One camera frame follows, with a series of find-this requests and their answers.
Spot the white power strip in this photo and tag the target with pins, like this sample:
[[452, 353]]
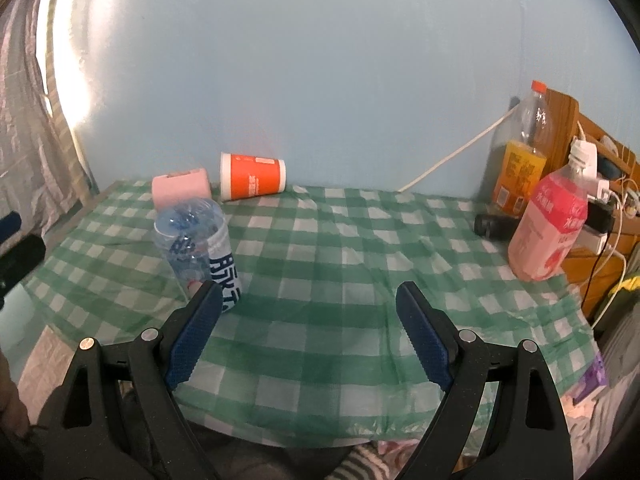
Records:
[[592, 242]]

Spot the black charger plug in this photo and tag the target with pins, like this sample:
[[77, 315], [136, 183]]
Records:
[[599, 214]]

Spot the purple packet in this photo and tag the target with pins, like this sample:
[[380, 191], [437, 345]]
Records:
[[592, 377]]

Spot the striped cloth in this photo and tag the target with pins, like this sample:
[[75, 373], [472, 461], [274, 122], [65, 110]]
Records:
[[370, 462]]

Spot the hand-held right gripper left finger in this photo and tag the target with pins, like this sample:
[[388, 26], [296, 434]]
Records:
[[192, 342]]

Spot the orange paper cup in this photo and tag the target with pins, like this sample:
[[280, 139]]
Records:
[[252, 176]]

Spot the wooden headboard shelf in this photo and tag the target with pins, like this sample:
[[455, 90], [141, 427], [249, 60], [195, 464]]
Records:
[[607, 265]]

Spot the pink cup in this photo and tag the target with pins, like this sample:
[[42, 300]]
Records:
[[180, 187]]

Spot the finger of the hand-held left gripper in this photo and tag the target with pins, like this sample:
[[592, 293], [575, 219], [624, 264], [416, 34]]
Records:
[[10, 226], [22, 260]]

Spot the orange juice bottle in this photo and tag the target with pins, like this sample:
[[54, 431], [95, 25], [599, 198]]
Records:
[[517, 170]]

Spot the grey striped curtain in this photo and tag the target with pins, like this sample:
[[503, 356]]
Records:
[[30, 135]]

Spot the pink drink bottle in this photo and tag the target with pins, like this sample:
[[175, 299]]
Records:
[[540, 232]]

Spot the pale striped bedding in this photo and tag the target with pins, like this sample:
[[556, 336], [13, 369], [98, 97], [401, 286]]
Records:
[[600, 430]]

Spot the clear water bottle blue label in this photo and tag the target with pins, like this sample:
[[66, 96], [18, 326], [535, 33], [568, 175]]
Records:
[[200, 240]]

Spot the small black case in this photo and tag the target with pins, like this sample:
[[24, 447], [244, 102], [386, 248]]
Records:
[[492, 225]]

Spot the green checked tablecloth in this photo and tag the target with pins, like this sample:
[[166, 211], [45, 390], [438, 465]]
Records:
[[330, 270]]

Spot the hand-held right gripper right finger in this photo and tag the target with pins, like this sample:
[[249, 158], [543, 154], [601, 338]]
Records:
[[425, 342]]

